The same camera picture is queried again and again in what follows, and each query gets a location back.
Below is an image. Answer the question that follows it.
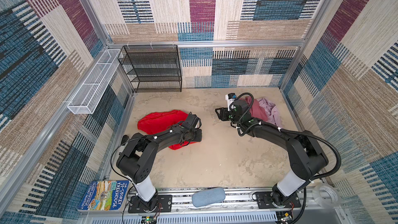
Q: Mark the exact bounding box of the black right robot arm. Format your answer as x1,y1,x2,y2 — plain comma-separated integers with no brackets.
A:
215,106,329,207

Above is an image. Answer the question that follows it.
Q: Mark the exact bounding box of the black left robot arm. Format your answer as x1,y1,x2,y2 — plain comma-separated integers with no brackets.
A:
116,113,202,209

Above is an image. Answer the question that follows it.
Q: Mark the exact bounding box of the maroon cloth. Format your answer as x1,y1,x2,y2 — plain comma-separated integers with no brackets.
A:
245,96,268,121

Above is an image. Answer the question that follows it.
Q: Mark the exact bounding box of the light pink cloth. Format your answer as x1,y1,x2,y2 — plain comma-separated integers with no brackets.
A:
257,97,282,127

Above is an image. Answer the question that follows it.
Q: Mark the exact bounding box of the black mesh shelf rack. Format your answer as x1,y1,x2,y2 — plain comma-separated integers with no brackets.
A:
119,45,182,93

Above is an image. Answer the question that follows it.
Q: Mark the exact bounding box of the blue-grey oval pad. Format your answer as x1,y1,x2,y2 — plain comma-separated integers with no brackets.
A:
192,187,226,207

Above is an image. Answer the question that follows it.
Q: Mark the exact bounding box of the treehouse picture book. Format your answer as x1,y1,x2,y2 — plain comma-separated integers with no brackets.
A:
77,180,131,212

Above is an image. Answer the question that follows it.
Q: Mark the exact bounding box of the clear tape roll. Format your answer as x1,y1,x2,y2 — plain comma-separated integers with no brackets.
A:
312,184,342,209

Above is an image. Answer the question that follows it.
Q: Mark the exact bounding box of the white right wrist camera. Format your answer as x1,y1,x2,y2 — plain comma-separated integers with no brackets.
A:
226,93,236,112

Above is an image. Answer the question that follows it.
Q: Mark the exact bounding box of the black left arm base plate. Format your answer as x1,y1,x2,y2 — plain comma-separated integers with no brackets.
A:
128,195,173,214

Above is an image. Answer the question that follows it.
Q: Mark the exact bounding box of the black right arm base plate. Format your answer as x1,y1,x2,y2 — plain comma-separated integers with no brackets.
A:
252,191,302,209

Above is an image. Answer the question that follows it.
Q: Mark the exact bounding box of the white wire basket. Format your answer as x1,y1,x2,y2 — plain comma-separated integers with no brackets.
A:
67,49,121,115

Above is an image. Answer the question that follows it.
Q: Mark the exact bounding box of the black corrugated cable conduit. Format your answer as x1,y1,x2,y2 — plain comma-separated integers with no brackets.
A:
231,92,342,224

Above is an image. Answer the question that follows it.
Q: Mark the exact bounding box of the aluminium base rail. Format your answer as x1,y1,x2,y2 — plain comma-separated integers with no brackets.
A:
77,187,343,224

